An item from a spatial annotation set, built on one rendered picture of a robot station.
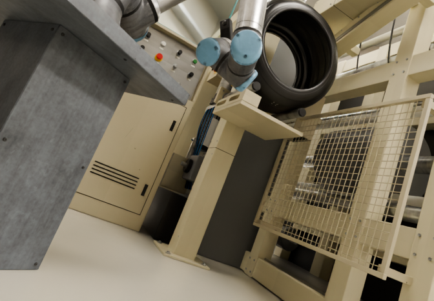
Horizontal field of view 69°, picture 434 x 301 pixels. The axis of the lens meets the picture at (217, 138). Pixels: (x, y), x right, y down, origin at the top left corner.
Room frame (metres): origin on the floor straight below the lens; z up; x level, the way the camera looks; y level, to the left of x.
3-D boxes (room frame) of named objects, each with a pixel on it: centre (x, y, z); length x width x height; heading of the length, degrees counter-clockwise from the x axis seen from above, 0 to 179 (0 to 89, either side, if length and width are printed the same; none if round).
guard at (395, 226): (1.49, -0.54, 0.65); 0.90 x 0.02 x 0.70; 19
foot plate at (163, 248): (1.84, -0.05, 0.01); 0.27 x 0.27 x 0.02; 19
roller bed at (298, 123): (1.94, -0.44, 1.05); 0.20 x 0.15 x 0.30; 19
